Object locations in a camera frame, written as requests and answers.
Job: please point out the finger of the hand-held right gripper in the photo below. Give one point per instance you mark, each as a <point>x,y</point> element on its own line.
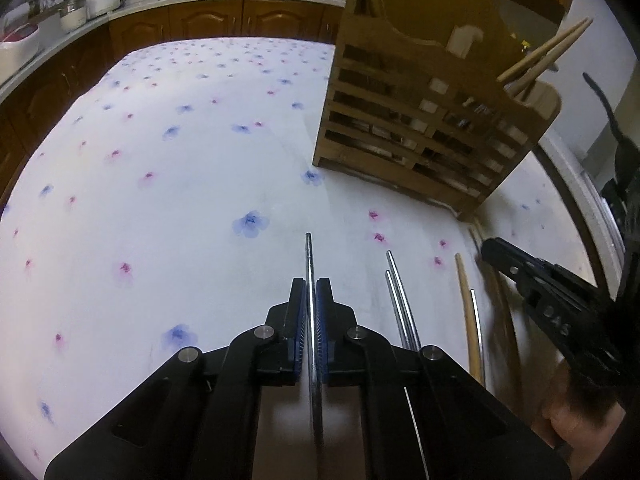
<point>515,260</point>

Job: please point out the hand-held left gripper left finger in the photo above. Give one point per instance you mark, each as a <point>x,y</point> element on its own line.
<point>300,325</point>

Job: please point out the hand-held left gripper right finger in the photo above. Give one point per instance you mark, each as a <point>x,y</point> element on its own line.
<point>322,325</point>

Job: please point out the dark wooden chopstick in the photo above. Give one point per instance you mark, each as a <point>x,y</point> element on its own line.
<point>502,310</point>
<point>467,310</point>

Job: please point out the light wooden chopstick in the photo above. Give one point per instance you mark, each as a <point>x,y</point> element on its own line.
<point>550,47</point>
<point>535,77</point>

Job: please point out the wooden utensil holder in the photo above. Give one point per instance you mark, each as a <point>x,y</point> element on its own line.
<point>400,60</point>

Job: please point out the person's right hand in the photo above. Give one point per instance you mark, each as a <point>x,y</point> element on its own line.
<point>580,415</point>

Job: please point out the white floral tablecloth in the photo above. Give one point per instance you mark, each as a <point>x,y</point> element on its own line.
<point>150,210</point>

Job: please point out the white and red rice cooker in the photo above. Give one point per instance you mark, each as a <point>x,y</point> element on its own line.
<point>15,42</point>

